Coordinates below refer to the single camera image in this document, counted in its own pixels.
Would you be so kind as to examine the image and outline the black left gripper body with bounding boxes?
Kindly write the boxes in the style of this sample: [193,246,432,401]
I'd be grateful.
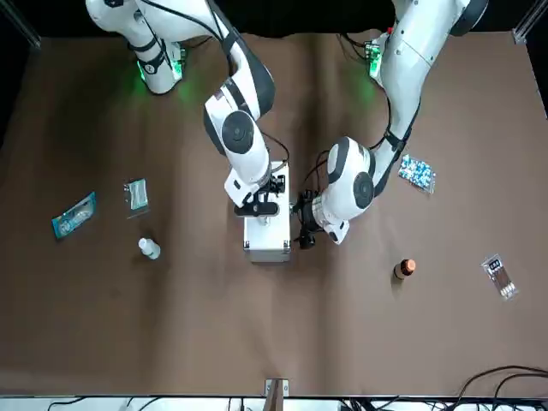
[300,200,319,235]

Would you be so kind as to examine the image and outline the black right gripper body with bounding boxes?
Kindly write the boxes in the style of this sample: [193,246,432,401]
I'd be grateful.
[247,182,277,206]

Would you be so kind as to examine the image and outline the silver aluminium medicine case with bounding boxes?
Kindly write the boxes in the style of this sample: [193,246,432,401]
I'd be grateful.
[242,160,293,264]

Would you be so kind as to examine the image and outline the brown bottle orange cap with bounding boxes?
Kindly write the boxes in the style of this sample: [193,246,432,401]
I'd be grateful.
[392,258,417,282]

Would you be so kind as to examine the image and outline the white plastic bottle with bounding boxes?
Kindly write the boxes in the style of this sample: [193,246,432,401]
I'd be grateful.
[137,237,162,260]

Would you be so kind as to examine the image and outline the clear zip bag green strip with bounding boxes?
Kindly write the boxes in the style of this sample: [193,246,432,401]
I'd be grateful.
[122,178,152,220]

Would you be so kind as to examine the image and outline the teal foil packet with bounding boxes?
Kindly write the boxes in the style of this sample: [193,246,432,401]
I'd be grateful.
[51,191,98,240]

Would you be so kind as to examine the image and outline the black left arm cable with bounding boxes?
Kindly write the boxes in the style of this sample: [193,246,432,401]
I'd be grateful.
[299,96,425,198]

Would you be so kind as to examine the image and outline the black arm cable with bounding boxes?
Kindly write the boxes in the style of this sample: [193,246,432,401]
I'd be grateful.
[299,96,425,198]
[136,0,290,172]

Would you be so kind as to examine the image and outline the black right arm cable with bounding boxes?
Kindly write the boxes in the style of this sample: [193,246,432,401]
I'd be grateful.
[136,0,290,172]

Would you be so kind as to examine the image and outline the aluminium frame post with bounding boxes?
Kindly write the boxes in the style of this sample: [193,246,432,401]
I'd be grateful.
[264,378,290,411]

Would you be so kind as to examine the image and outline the black left base cables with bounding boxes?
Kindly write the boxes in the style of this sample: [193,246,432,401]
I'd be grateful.
[339,33,372,61]

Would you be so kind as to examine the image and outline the black desk cables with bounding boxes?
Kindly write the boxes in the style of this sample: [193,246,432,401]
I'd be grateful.
[453,365,548,411]

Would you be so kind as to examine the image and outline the silver corner frame strut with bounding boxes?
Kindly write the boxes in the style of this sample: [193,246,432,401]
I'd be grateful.
[513,0,548,44]

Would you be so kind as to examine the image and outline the dark corner frame strut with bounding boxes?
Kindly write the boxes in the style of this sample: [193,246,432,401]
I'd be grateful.
[0,0,42,49]

